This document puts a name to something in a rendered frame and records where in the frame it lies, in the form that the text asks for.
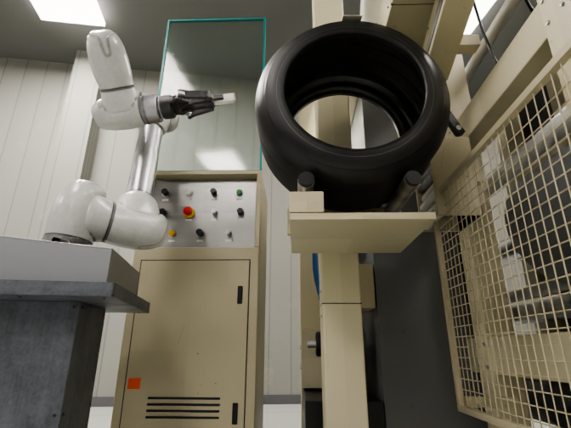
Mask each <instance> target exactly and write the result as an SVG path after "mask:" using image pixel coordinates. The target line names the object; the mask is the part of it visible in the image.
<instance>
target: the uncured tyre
mask: <svg viewBox="0 0 571 428"><path fill-rule="evenodd" d="M337 95H346V96H353V97H356V98H360V99H364V100H366V101H368V102H371V103H372V104H374V105H375V106H377V107H378V108H379V109H381V110H382V111H383V112H384V113H385V114H386V115H387V116H388V117H389V119H390V120H391V122H392V123H393V125H394V127H395V129H396V132H397V134H398V138H397V139H395V140H393V141H392V142H390V143H387V144H384V145H381V146H377V147H373V148H367V149H349V148H343V147H338V146H335V145H332V144H328V143H326V142H323V141H321V140H319V139H317V138H316V137H314V136H312V135H311V134H309V133H308V132H307V131H305V130H304V129H303V128H302V127H301V126H300V125H299V124H298V123H297V121H296V120H295V119H294V118H295V117H296V115H297V114H298V113H299V112H300V111H301V110H302V109H303V108H304V107H306V106H307V105H309V104H311V103H313V102H314V101H316V100H318V99H322V98H325V97H330V96H337ZM255 113H256V119H257V128H258V132H259V137H260V143H261V147H262V152H263V156H264V159H265V160H266V162H267V164H268V166H269V169H270V170H271V172H272V173H273V174H274V176H275V177H276V178H277V179H278V181H279V182H280V183H281V184H282V185H283V186H284V187H285V188H286V189H288V190H289V191H290V192H297V180H298V176H299V175H300V173H302V172H311V173H312V174H313V175H314V192H315V191H322V192H324V209H326V210H331V211H363V210H368V209H371V208H374V207H377V206H381V205H384V204H386V203H388V201H390V199H391V197H392V196H393V194H394V192H395V190H396V189H397V187H398V186H399V184H400V182H401V181H402V179H403V178H404V175H405V174H406V173H407V172H409V171H417V172H419V173H420V174H422V173H423V171H424V170H425V168H426V167H427V165H428V164H429V162H430V161H431V159H432V158H433V157H434V156H435V154H436V153H437V151H438V149H439V147H440V146H441V144H442V142H443V141H444V137H445V134H446V132H447V129H448V125H449V114H450V98H449V89H448V86H447V83H446V81H445V79H444V75H443V73H442V71H441V70H440V69H439V67H438V65H437V64H436V62H435V61H434V60H433V58H432V57H431V56H430V55H429V54H428V53H427V52H426V51H425V50H424V49H423V48H422V47H421V46H419V45H418V44H417V43H416V42H414V41H413V40H411V39H410V38H409V37H407V36H406V35H404V34H402V33H401V32H399V31H396V30H394V29H392V28H389V27H387V26H384V25H379V24H376V23H371V22H366V21H357V20H346V21H337V22H332V23H328V24H324V25H320V26H317V27H314V28H312V29H309V30H307V31H304V32H302V33H300V34H298V35H297V36H295V37H293V38H292V39H291V40H289V41H288V42H286V43H285V44H284V45H283V46H282V47H280V48H279V49H278V50H277V51H276V52H275V54H274V55H273V56H272V57H271V59H270V60H269V62H268V63H267V64H266V66H265V68H264V70H263V73H262V75H261V77H260V81H259V83H258V87H257V93H256V99H255Z"/></svg>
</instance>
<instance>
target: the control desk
mask: <svg viewBox="0 0 571 428"><path fill-rule="evenodd" d="M153 198H154V199H155V200H156V202H157V203H158V208H159V212H160V214H162V215H163V216H164V217H165V218H166V219H167V223H168V225H169V229H168V233H167V237H166V239H165V241H164V243H163V244H162V245H161V246H159V247H156V248H155V249H151V250H135V252H134V258H133V267H134V268H135V269H136V270H137V271H138V272H139V282H138V289H137V296H139V297H141V298H142V299H144V300H146V301H147V302H149V303H150V310H149V313H126V318H125V325H124V331H123V337H122V349H121V356H120V362H119V368H118V374H117V381H116V392H115V398H114V405H113V411H112V417H111V423H110V428H263V385H264V343H265V302H266V260H267V218H268V201H267V196H266V192H265V188H264V183H263V175H262V171H186V172H156V175H155V186H154V191H153ZM129 378H141V381H140V388H139V389H127V384H128V379H129Z"/></svg>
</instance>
